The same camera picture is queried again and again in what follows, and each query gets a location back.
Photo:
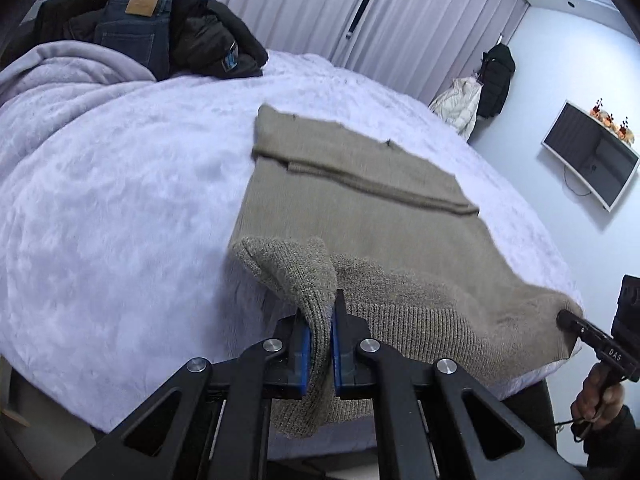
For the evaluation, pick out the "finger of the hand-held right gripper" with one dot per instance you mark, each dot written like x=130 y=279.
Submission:
x=587 y=334

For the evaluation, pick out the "black jacket on bed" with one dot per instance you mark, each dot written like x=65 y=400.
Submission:
x=210 y=30

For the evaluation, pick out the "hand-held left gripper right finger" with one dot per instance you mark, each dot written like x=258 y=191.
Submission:
x=340 y=355

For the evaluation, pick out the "lavender fuzzy bed blanket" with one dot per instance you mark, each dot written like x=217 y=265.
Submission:
x=125 y=185

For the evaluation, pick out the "brown knitted sweater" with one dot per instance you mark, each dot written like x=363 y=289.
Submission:
x=375 y=220

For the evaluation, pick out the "person's right forearm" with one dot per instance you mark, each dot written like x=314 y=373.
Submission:
x=615 y=447

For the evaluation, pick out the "white-framed wall monitor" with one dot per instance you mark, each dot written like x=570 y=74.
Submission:
x=585 y=155

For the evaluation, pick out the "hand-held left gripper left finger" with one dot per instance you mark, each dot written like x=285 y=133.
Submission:
x=300 y=355

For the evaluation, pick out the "white hanging puffer jacket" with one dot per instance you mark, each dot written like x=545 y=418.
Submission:
x=457 y=107

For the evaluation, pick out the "pale pleated curtain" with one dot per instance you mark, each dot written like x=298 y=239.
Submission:
x=440 y=35
x=280 y=5

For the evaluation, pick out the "black hanging jacket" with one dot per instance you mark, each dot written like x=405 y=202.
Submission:
x=495 y=80

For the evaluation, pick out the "orange decorative figurine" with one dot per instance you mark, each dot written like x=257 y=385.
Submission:
x=625 y=131
x=601 y=109

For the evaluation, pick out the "dark blue jeans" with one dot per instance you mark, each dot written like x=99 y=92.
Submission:
x=132 y=30

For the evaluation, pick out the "person's right hand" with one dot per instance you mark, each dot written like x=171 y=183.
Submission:
x=595 y=397

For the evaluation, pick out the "greyish lilac throw blanket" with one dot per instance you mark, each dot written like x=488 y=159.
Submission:
x=65 y=70

